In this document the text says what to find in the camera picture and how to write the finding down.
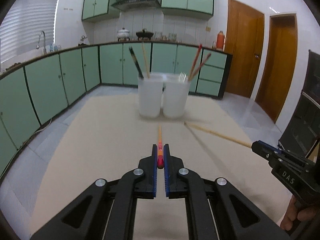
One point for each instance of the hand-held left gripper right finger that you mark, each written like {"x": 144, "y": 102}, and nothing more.
{"x": 167, "y": 177}

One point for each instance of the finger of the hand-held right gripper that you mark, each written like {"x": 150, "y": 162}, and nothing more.
{"x": 268, "y": 148}
{"x": 263, "y": 156}

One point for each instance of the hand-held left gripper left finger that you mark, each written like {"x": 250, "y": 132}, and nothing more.
{"x": 155, "y": 172}

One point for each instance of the translucent plastic container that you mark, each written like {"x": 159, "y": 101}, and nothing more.
{"x": 150, "y": 97}
{"x": 175, "y": 97}

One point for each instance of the black chopstick silver band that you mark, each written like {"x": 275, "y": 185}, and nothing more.
{"x": 136, "y": 62}

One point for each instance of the person's right hand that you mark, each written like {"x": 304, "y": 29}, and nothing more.
{"x": 291, "y": 215}

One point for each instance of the black glass cabinet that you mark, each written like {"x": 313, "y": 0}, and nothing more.
{"x": 303, "y": 110}

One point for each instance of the plain wooden door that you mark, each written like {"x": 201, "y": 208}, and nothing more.
{"x": 277, "y": 67}

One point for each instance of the white plastic fork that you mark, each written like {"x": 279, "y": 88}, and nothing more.
{"x": 183, "y": 77}

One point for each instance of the orange thermos flask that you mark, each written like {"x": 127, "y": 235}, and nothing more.
{"x": 220, "y": 41}

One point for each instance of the glass jar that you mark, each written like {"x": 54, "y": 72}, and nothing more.
{"x": 172, "y": 37}
{"x": 158, "y": 36}

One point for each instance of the black cooking pot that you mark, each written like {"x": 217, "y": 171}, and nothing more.
{"x": 144, "y": 34}

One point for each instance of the green base cabinet row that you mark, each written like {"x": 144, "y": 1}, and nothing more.
{"x": 45, "y": 85}

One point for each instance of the white lidded pot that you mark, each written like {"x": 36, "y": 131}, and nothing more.
{"x": 123, "y": 33}

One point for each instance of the range hood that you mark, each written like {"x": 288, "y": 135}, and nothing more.
{"x": 136, "y": 4}

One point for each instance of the chrome sink faucet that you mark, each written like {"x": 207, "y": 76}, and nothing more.
{"x": 44, "y": 42}

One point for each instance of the white window blinds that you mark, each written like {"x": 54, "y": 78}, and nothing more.
{"x": 25, "y": 25}

